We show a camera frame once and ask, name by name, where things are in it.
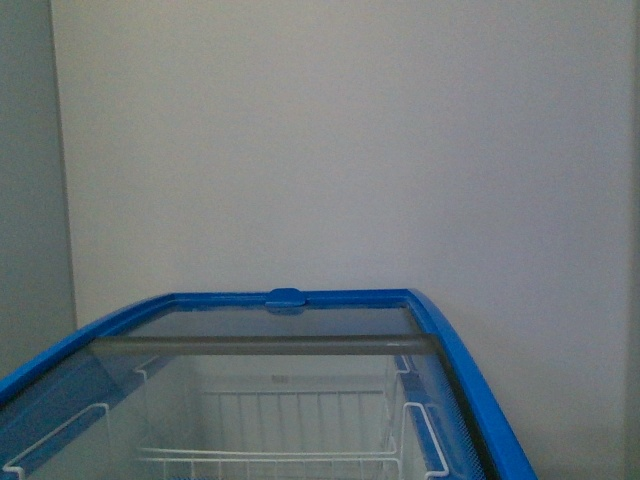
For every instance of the white wire freezer basket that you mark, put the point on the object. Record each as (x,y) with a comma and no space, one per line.
(108,416)

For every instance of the glass sliding freezer lid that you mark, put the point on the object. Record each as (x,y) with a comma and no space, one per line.
(250,380)

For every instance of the white chest freezer blue trim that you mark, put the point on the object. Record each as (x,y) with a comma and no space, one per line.
(450,330)

